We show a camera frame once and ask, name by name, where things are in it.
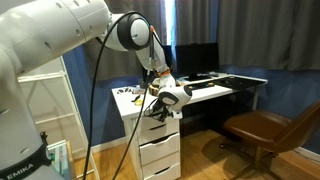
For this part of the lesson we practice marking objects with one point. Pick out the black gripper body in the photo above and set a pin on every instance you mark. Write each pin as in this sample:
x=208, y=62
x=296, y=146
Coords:
x=164, y=108

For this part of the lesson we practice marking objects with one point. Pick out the white desk drawer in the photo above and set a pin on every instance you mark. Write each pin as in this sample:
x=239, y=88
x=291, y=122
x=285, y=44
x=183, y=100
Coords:
x=156, y=165
x=168, y=176
x=146, y=123
x=160, y=133
x=160, y=151

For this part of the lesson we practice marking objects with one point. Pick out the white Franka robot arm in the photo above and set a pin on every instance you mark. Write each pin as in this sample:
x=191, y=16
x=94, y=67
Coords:
x=33, y=40

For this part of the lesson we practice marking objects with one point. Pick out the white drawer unit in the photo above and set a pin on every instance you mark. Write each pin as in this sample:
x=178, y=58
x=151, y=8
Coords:
x=130, y=143

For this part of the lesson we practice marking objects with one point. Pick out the yellow wristband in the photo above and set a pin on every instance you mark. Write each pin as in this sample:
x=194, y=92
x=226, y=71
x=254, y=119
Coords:
x=139, y=103

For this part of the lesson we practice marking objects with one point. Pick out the round wood slab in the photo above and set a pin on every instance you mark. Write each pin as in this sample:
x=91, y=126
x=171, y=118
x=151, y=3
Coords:
x=154, y=90

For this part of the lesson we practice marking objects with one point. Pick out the black sunglasses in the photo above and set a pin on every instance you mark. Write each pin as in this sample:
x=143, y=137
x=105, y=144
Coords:
x=135, y=98

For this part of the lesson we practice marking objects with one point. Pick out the white desk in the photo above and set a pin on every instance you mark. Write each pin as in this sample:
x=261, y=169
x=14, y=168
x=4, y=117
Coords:
x=126, y=106

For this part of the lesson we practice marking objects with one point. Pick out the black handheld device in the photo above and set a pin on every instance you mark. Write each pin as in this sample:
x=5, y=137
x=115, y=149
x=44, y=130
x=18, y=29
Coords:
x=200, y=86

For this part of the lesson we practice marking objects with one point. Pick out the black computer monitor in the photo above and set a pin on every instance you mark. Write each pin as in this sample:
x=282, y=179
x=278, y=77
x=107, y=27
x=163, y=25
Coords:
x=196, y=58

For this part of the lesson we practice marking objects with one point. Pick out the narrow dark curtain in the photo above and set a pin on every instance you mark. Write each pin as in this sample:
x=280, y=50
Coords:
x=110, y=63

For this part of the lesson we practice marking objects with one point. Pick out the black mouse pad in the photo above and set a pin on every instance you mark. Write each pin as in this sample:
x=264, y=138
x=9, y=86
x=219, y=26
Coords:
x=236, y=81

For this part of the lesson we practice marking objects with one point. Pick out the white ladder shelf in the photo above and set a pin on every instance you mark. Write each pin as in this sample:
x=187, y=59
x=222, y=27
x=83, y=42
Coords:
x=65, y=100

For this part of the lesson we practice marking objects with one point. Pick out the brown leather chair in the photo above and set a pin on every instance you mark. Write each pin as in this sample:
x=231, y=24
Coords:
x=266, y=130

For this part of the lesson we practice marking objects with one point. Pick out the green book box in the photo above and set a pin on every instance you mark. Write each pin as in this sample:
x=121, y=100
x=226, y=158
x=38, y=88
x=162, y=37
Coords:
x=60, y=156

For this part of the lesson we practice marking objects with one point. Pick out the wide grey curtain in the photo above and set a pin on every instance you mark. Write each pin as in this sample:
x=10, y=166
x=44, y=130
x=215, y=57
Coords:
x=260, y=33

